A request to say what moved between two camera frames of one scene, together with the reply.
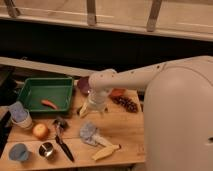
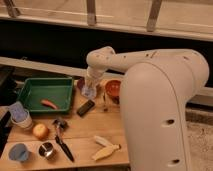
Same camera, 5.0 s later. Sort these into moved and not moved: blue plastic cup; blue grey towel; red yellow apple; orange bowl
Moved: blue grey towel
Not moved: blue plastic cup; red yellow apple; orange bowl
